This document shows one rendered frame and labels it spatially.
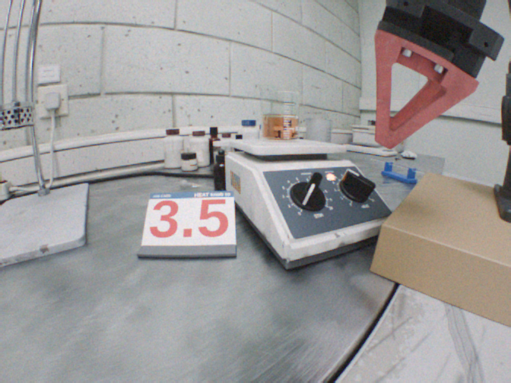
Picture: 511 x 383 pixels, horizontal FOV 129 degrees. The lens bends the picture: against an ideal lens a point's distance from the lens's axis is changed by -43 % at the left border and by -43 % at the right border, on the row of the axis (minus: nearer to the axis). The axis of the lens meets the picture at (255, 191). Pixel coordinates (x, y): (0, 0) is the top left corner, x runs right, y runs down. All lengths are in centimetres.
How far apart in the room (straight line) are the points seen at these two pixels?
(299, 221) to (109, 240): 19
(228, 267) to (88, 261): 13
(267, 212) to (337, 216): 6
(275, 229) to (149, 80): 64
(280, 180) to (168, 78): 61
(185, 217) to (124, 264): 7
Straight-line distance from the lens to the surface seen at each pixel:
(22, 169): 68
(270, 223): 17
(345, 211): 19
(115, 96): 71
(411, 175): 56
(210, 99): 80
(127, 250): 22
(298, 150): 22
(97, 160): 65
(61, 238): 27
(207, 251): 19
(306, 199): 17
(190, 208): 22
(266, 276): 17
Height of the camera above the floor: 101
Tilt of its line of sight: 17 degrees down
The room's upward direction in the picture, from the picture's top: straight up
